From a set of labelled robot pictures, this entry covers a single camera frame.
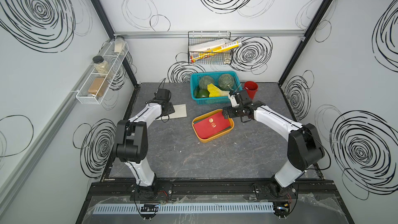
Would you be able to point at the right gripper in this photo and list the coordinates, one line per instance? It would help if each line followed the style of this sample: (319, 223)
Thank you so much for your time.
(229, 114)

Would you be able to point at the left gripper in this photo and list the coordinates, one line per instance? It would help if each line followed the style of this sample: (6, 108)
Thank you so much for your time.
(170, 108)

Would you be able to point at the white envelope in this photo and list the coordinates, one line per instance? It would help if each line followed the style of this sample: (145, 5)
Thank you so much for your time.
(180, 112)

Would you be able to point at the yellow storage box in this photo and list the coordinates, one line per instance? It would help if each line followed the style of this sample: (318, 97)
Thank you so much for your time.
(217, 135)

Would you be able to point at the red envelope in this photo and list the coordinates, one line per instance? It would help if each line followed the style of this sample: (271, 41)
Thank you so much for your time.
(212, 125)

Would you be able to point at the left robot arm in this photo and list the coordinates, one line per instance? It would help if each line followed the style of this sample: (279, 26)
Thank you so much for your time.
(131, 141)

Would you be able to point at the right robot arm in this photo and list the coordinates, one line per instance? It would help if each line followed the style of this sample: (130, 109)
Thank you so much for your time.
(304, 148)

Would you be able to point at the white wrap box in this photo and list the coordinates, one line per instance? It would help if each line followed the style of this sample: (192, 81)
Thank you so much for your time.
(207, 46)

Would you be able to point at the yellow foil roll box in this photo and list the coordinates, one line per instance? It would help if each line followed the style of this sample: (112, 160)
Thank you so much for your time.
(216, 52)

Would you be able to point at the yellow white cabbage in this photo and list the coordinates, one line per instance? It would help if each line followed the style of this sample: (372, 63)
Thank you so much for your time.
(214, 91)

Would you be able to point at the right green melon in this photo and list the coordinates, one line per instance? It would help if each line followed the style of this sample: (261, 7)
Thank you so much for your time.
(226, 82)

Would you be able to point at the green melon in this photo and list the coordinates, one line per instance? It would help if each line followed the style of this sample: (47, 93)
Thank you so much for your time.
(205, 81)
(226, 82)

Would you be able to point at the green pepper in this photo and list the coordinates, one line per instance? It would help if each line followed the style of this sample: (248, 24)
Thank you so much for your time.
(202, 93)

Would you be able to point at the red cup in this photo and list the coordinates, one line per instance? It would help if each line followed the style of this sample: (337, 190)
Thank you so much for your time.
(251, 88)

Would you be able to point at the teal plastic basket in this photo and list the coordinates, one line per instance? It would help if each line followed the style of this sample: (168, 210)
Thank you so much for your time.
(194, 82)

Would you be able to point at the left green melon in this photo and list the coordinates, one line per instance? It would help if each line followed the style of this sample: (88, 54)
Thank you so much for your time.
(205, 81)

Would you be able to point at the clear lid jar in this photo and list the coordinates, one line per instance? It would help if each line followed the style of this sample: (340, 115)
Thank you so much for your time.
(119, 44)

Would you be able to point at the brown block package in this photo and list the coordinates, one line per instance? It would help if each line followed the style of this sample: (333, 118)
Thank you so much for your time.
(98, 87)

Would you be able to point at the black lid spice jar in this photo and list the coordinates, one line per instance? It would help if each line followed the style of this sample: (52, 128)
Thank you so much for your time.
(101, 65)

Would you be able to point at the black wire wall basket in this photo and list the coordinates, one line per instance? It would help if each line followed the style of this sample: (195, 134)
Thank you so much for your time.
(195, 37)

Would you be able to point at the white wire wall shelf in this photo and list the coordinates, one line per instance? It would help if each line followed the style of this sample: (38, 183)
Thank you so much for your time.
(116, 78)

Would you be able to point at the white slotted cable duct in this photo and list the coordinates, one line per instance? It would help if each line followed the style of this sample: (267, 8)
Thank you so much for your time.
(184, 208)

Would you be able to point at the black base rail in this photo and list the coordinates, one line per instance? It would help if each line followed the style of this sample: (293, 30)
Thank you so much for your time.
(170, 189)

